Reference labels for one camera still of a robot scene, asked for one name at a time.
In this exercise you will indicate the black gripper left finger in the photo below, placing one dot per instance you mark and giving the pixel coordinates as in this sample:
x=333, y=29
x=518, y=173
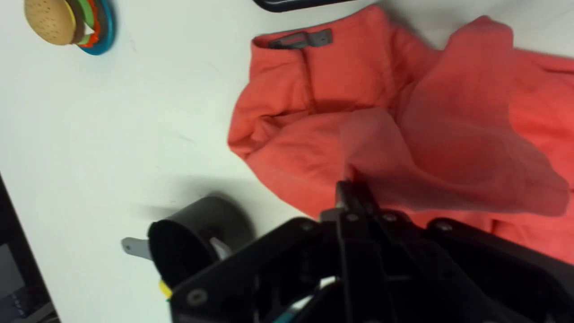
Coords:
x=269, y=270

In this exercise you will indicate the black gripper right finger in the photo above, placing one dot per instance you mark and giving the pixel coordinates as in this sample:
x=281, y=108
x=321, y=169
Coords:
x=448, y=270

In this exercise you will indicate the red shirt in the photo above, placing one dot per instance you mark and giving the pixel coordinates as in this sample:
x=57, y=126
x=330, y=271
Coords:
x=418, y=108

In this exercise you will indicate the black pot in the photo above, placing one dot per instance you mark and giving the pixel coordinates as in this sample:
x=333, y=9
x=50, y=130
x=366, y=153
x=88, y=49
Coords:
x=197, y=239

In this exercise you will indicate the black ridged tray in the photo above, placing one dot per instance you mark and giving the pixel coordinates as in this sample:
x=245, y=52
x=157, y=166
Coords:
x=297, y=4

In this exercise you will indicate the toy burger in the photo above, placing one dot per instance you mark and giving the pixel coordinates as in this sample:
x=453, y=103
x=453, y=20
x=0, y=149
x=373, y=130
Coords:
x=53, y=20

